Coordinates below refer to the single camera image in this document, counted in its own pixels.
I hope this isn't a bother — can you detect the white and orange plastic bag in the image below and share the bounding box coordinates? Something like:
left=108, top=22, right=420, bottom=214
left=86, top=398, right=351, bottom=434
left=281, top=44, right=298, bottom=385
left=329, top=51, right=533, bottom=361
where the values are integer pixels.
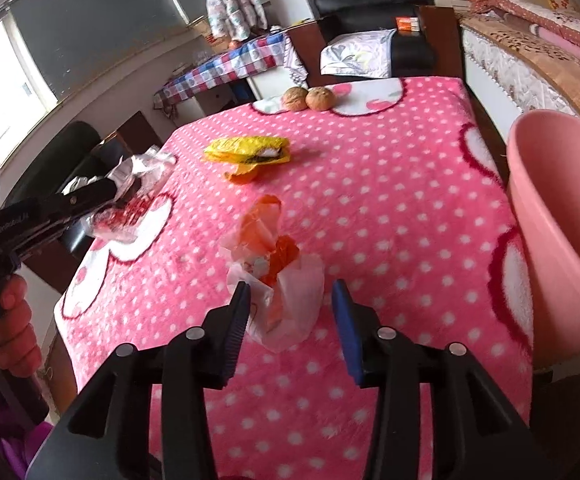
left=220, top=194, right=327, bottom=353

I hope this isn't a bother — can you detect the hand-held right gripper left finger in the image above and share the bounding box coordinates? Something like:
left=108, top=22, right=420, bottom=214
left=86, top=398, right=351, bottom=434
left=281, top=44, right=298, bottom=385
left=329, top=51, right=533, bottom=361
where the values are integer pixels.
left=26, top=281, right=252, bottom=480

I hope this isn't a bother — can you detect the white quilted mattress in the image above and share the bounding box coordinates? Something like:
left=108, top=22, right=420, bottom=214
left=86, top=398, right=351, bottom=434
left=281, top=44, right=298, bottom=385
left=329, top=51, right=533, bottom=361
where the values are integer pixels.
left=462, top=27, right=580, bottom=121

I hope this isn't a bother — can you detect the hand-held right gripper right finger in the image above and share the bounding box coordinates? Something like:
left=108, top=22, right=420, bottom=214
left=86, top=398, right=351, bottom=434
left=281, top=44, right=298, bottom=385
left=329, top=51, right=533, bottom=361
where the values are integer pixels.
left=331, top=279, right=553, bottom=480

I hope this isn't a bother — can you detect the cardboard box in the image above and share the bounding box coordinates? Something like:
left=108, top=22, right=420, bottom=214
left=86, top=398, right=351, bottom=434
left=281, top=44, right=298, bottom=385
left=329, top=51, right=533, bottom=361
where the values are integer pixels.
left=190, top=17, right=221, bottom=43

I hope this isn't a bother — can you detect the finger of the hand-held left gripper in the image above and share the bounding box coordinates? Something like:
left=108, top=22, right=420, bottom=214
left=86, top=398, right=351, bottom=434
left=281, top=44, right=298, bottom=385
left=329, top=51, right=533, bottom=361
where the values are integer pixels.
left=40, top=178, right=143, bottom=218
left=12, top=210, right=101, bottom=263

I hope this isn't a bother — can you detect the white floral pillow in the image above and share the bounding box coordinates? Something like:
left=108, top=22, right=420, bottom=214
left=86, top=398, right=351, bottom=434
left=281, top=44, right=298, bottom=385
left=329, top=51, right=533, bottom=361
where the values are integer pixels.
left=319, top=29, right=398, bottom=80

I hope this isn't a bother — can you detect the checked tablecloth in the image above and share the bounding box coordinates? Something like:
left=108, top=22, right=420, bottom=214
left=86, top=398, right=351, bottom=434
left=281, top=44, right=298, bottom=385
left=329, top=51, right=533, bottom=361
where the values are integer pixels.
left=154, top=30, right=295, bottom=111

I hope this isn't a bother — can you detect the orange wrapper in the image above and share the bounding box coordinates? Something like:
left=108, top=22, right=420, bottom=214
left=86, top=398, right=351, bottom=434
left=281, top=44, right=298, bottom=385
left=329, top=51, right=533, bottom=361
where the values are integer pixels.
left=225, top=162, right=265, bottom=186

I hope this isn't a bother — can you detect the red dotted quilt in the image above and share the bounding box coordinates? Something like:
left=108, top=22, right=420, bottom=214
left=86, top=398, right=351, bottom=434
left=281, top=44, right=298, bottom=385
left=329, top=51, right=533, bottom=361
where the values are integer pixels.
left=467, top=0, right=580, bottom=51

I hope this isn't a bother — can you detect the window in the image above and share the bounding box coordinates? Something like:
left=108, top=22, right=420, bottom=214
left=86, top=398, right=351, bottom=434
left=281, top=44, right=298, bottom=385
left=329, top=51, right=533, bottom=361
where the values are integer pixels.
left=0, top=15, right=58, bottom=161

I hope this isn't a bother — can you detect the pink plastic basin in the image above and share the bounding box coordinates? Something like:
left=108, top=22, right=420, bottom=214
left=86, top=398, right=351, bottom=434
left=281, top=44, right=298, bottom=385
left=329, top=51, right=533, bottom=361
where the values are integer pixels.
left=506, top=109, right=580, bottom=368

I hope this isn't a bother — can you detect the bed with patterned covers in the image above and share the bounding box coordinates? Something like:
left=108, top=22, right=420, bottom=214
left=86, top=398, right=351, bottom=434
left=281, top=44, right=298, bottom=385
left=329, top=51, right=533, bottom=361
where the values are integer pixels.
left=462, top=12, right=580, bottom=133

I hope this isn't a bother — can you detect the walnut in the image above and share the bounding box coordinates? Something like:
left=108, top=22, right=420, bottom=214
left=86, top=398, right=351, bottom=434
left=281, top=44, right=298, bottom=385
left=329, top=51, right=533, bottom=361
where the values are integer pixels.
left=281, top=86, right=309, bottom=111
left=306, top=86, right=333, bottom=111

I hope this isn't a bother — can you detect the floral padded jacket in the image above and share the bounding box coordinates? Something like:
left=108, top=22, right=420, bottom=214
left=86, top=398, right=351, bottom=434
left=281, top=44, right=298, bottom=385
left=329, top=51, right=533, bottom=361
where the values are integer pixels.
left=202, top=0, right=271, bottom=41

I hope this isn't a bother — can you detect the silver wrapper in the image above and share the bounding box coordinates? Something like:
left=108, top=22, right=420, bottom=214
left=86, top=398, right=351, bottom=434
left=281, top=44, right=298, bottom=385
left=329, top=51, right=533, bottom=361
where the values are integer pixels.
left=62, top=147, right=175, bottom=243

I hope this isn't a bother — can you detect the white cabinet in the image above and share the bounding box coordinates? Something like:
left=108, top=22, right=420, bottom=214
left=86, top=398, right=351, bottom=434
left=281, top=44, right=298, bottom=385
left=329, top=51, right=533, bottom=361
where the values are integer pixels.
left=247, top=67, right=308, bottom=103

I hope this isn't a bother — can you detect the pink polka-dot blanket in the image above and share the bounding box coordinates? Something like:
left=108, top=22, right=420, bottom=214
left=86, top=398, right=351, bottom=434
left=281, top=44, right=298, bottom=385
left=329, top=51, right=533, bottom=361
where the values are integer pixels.
left=54, top=76, right=536, bottom=480

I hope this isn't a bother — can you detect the black chair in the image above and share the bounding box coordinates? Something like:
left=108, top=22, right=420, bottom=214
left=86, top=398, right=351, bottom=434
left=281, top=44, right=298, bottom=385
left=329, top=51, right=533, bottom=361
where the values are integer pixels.
left=0, top=121, right=135, bottom=256

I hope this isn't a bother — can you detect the person's left hand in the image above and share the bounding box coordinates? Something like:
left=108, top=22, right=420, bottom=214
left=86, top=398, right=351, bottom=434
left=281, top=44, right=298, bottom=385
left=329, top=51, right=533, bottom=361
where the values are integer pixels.
left=0, top=275, right=43, bottom=378

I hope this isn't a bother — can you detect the brown wooden side cabinet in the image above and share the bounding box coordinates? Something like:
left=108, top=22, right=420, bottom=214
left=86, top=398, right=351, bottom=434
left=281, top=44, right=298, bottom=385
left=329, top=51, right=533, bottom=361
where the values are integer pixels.
left=286, top=19, right=328, bottom=88
left=417, top=5, right=466, bottom=81

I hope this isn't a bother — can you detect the yellow plastic bag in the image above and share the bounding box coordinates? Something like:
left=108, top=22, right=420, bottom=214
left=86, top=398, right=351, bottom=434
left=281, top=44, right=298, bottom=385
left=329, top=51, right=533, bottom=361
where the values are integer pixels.
left=204, top=136, right=291, bottom=165

